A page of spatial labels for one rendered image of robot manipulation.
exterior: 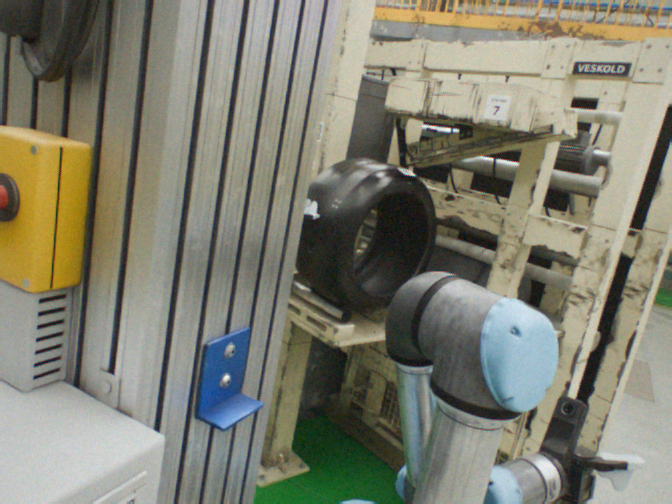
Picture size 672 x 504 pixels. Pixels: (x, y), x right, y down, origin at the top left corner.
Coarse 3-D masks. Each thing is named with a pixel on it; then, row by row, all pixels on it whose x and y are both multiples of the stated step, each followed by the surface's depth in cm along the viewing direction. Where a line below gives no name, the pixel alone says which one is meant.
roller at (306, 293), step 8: (296, 288) 207; (304, 288) 205; (304, 296) 203; (312, 296) 200; (320, 296) 198; (320, 304) 196; (328, 304) 193; (336, 304) 192; (328, 312) 193; (336, 312) 189; (344, 312) 187; (344, 320) 187
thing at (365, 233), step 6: (372, 210) 251; (372, 216) 244; (366, 222) 245; (372, 222) 244; (360, 228) 248; (366, 228) 248; (372, 228) 243; (360, 234) 250; (366, 234) 251; (372, 234) 244; (360, 240) 250; (366, 240) 245; (360, 246) 250; (366, 246) 247; (354, 252) 251; (360, 252) 249; (354, 258) 252
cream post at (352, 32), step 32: (352, 0) 195; (352, 32) 199; (352, 64) 204; (352, 96) 208; (320, 160) 208; (288, 320) 224; (288, 352) 225; (288, 384) 231; (288, 416) 237; (288, 448) 242
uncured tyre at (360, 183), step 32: (352, 160) 193; (320, 192) 183; (352, 192) 176; (384, 192) 180; (416, 192) 190; (320, 224) 178; (352, 224) 175; (384, 224) 223; (416, 224) 215; (320, 256) 178; (352, 256) 178; (384, 256) 225; (416, 256) 215; (320, 288) 190; (352, 288) 184; (384, 288) 214
